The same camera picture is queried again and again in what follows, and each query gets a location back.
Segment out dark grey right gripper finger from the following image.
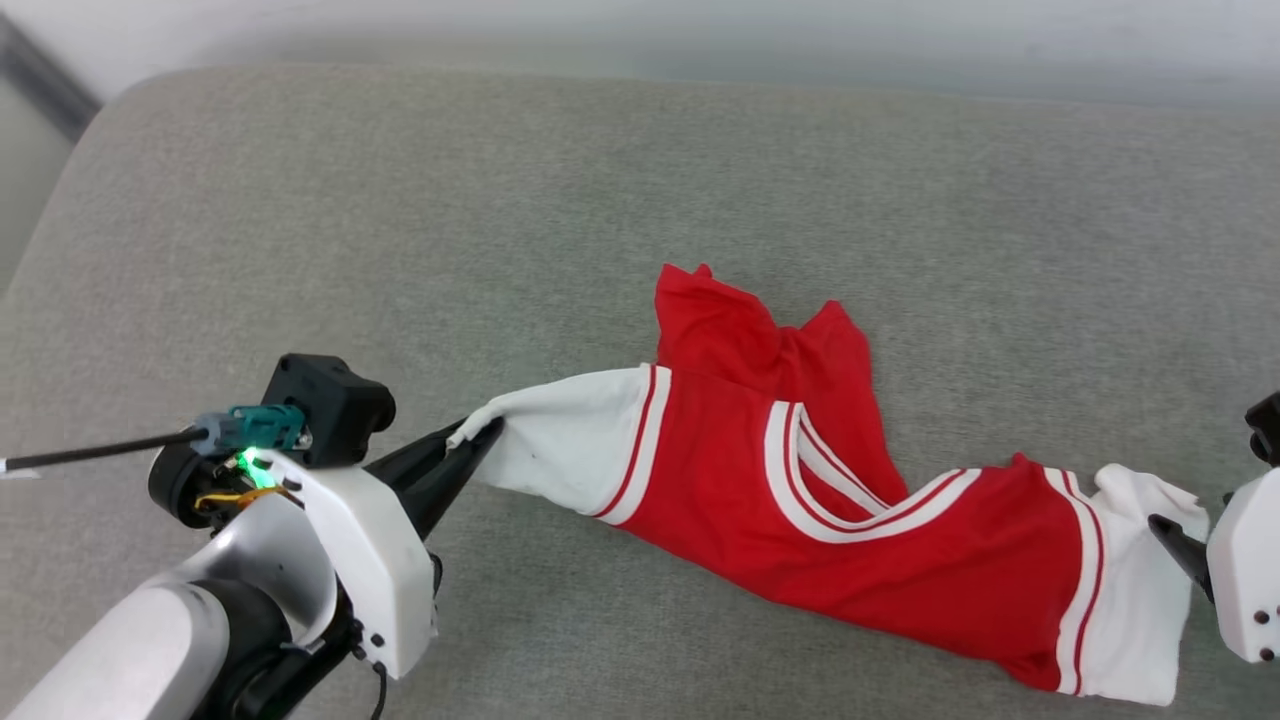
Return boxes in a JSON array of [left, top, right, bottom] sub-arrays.
[[1148, 513, 1216, 604]]

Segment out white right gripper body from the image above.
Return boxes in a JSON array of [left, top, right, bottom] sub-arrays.
[[1205, 468, 1280, 666]]

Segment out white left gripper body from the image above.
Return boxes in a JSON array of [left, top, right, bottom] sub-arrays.
[[148, 440, 441, 681]]

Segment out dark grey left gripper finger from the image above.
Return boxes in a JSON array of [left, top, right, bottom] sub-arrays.
[[365, 418, 473, 485], [400, 418, 506, 541]]

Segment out red and white basketball jersey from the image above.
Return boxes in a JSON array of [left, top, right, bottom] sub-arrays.
[[447, 263, 1211, 707]]

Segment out teal cable connector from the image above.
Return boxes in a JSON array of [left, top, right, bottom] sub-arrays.
[[195, 405, 311, 456]]

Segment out black camera cable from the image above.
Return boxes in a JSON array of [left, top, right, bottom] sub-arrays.
[[0, 428, 206, 473]]

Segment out dark grey wall strip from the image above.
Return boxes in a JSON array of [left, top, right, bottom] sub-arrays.
[[0, 15, 101, 141]]

